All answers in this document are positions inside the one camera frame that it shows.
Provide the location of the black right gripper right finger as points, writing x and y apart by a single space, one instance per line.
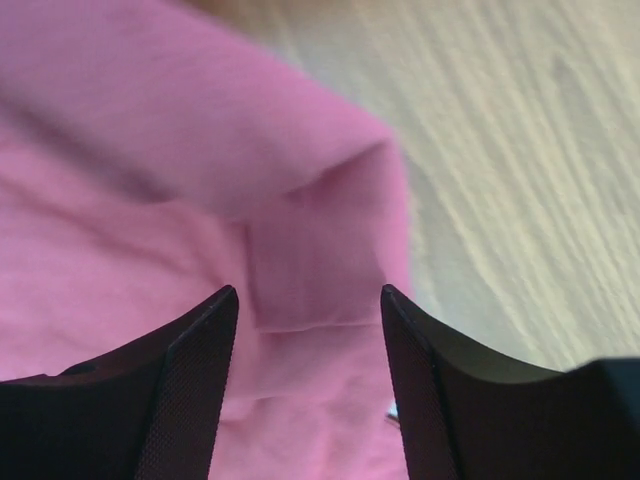
466 411

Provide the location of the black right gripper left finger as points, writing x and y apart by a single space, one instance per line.
149 409

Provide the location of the salmon pink t-shirt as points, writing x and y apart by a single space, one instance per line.
151 156

